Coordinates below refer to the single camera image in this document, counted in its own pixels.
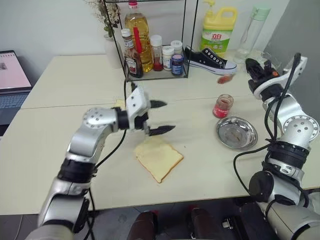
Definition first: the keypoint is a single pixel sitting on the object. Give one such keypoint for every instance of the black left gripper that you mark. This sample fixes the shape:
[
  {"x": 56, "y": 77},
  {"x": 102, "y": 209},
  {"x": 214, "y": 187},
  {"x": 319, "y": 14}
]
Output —
[{"x": 139, "y": 123}]

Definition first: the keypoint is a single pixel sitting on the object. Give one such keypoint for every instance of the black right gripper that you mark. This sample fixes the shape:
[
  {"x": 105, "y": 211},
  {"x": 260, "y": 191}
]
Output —
[{"x": 261, "y": 76}]

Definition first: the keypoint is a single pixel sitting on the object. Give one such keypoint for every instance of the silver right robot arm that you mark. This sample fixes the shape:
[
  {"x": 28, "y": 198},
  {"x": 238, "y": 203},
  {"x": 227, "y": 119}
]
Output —
[{"x": 297, "y": 125}]

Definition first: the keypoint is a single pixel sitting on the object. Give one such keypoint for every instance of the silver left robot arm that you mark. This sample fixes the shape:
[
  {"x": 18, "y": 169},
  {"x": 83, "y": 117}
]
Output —
[{"x": 87, "y": 140}]

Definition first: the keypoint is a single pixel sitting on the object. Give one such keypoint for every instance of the white bread slice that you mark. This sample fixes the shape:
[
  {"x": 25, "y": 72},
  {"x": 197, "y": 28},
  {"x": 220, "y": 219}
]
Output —
[{"x": 157, "y": 157}]

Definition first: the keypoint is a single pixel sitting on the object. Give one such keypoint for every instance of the blue labelled jam jar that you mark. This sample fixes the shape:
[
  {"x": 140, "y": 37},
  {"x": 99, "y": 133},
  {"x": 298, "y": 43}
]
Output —
[{"x": 177, "y": 65}]

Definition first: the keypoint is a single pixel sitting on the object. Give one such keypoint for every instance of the small glass jam jar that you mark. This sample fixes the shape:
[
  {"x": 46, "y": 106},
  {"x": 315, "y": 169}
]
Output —
[{"x": 222, "y": 107}]

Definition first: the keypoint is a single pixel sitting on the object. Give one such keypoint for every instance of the clear bottle with green lid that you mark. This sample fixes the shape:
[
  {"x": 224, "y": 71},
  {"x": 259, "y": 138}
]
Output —
[{"x": 250, "y": 37}]

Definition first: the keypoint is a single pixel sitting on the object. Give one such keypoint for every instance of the black and white sneaker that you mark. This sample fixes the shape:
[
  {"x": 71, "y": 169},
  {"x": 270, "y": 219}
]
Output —
[{"x": 212, "y": 60}]

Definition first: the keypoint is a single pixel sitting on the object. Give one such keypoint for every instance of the yellow detergent bottle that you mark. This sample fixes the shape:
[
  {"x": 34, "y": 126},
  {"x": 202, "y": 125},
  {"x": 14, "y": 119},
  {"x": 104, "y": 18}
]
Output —
[{"x": 217, "y": 32}]

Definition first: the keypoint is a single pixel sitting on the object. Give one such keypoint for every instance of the white seasoning jar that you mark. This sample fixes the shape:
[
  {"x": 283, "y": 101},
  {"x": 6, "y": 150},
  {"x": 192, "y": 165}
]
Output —
[{"x": 168, "y": 58}]

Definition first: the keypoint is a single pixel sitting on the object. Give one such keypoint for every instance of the spice shaker with red contents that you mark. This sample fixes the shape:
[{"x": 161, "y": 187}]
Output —
[{"x": 157, "y": 55}]

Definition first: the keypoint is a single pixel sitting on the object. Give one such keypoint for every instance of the ketchup bottle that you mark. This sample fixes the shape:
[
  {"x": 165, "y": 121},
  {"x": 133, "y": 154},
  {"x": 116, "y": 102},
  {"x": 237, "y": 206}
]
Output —
[{"x": 131, "y": 60}]

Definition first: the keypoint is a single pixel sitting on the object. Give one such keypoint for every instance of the round steel plate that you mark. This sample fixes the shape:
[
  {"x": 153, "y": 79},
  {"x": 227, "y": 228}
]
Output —
[{"x": 236, "y": 132}]

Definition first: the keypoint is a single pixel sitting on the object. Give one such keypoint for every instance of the white lidded jar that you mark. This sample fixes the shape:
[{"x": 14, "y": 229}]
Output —
[{"x": 176, "y": 46}]

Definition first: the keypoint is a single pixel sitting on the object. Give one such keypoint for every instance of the white vase with dried flowers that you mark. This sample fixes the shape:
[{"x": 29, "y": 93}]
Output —
[{"x": 111, "y": 50}]

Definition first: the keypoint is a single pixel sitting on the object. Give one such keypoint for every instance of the cooking oil bottle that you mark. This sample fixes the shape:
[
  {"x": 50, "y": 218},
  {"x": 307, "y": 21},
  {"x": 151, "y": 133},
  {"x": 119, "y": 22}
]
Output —
[{"x": 138, "y": 22}]

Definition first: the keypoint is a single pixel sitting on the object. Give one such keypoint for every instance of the dark rounded shape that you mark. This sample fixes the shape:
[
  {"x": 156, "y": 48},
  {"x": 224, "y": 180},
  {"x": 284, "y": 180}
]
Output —
[
  {"x": 145, "y": 225},
  {"x": 203, "y": 223}
]

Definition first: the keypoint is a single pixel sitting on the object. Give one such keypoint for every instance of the grey laptop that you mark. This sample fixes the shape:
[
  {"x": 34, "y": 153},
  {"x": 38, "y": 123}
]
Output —
[{"x": 12, "y": 87}]

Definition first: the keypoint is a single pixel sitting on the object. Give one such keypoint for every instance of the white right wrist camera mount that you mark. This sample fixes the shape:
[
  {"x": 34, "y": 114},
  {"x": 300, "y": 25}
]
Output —
[{"x": 275, "y": 81}]

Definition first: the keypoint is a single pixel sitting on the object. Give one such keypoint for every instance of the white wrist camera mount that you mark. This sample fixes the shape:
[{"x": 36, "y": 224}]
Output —
[
  {"x": 275, "y": 81},
  {"x": 136, "y": 102}
]

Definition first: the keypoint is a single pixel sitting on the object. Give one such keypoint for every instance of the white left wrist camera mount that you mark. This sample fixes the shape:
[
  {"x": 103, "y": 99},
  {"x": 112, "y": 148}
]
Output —
[{"x": 136, "y": 102}]

